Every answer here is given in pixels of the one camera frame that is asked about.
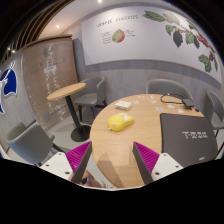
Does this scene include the small white box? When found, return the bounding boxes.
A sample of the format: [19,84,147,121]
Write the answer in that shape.
[114,100,133,112]

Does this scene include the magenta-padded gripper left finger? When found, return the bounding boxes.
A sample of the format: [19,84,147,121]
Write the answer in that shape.
[39,140,94,185]

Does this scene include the ceiling lights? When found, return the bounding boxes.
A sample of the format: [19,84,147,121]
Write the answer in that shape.
[5,0,104,53]

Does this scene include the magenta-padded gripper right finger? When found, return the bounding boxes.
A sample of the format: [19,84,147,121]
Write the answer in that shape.
[132,141,185,185]

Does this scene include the black power adapter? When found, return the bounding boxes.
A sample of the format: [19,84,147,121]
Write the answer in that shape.
[181,98,196,110]

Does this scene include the brown printed wall panel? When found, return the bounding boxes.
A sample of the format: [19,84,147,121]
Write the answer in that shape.
[21,34,80,132]

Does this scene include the yellow computer mouse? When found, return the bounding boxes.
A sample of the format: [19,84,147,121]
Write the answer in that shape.
[107,113,135,133]

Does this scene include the small round wooden table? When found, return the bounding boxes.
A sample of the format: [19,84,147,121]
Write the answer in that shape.
[46,82,92,143]

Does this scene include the grey armchair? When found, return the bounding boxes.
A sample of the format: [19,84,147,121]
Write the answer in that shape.
[6,121,64,166]
[145,78,195,101]
[72,76,108,122]
[202,89,224,148]

